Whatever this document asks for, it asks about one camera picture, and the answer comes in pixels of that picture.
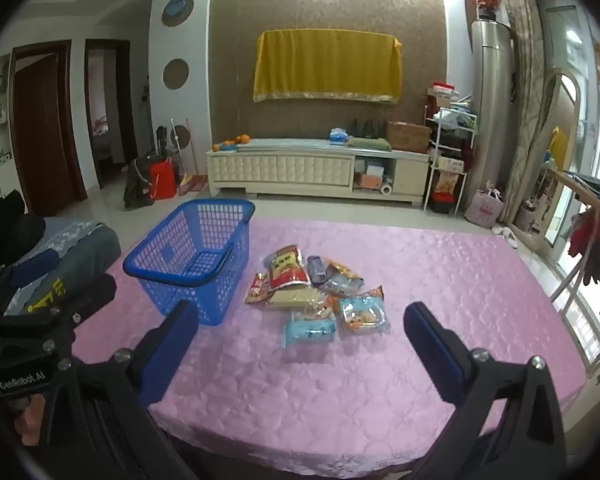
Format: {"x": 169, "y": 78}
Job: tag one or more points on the round brown wall decor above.
{"x": 175, "y": 75}

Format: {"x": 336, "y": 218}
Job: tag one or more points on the black bag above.
{"x": 137, "y": 185}

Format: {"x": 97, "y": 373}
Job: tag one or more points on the wooden clothes drying rack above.
{"x": 577, "y": 265}

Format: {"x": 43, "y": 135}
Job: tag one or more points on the pink broom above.
{"x": 192, "y": 185}

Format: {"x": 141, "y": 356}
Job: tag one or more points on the silver blue snack packet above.
{"x": 342, "y": 285}

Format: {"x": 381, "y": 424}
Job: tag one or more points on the orange light blue snack packet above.
{"x": 362, "y": 315}

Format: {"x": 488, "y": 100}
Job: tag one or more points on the red hanging clothes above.
{"x": 592, "y": 245}

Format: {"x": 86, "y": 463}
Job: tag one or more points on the blue plate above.
{"x": 228, "y": 148}

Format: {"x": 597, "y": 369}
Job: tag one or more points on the large red yellow snack packet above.
{"x": 287, "y": 270}

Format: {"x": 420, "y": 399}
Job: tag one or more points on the brown wooden door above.
{"x": 45, "y": 135}

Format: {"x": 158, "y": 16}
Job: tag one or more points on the clear cracker packet green ends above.
{"x": 290, "y": 299}

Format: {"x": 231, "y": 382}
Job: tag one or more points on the purple snack packet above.
{"x": 316, "y": 270}

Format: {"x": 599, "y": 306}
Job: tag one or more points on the brown door frame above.
{"x": 122, "y": 110}

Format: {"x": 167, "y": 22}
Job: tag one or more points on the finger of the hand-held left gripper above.
{"x": 87, "y": 300}
{"x": 32, "y": 267}

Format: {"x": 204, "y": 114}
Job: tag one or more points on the round wall decor blue centre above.
{"x": 177, "y": 10}

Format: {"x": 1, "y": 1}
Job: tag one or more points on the pink bag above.
{"x": 484, "y": 209}

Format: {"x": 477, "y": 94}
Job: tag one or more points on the white metal shelf rack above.
{"x": 425, "y": 160}

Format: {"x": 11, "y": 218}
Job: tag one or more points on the blue tissue box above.
{"x": 339, "y": 137}

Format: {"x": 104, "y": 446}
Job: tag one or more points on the white slipper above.
{"x": 500, "y": 230}
{"x": 511, "y": 241}

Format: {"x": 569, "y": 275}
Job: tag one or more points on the person's left hand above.
{"x": 30, "y": 417}

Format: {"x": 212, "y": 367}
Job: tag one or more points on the green folded cloth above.
{"x": 369, "y": 144}

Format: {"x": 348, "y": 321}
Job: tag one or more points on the blue plastic basket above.
{"x": 170, "y": 276}

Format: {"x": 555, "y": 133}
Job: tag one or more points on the black clothing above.
{"x": 5, "y": 220}

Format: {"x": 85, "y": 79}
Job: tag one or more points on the white TV cabinet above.
{"x": 280, "y": 167}

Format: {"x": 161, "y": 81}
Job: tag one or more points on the white paper roll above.
{"x": 386, "y": 189}

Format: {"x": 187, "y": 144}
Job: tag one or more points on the yellow cloth cover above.
{"x": 325, "y": 65}

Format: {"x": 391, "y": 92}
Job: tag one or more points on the red flower vase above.
{"x": 486, "y": 0}

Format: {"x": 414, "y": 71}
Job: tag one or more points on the red bag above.
{"x": 162, "y": 180}

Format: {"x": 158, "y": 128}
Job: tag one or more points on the cardboard box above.
{"x": 409, "y": 136}

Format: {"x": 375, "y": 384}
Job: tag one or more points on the orange box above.
{"x": 369, "y": 180}

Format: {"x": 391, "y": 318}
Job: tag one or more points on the silver standing air conditioner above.
{"x": 487, "y": 110}

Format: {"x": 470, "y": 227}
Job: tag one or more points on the patterned curtain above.
{"x": 525, "y": 85}

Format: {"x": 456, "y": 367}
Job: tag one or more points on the arched standing mirror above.
{"x": 555, "y": 160}

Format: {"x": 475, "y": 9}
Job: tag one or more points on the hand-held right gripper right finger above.
{"x": 435, "y": 347}

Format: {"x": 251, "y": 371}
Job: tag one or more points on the small orange snack packet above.
{"x": 331, "y": 304}

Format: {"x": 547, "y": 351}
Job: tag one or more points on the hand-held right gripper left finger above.
{"x": 166, "y": 360}

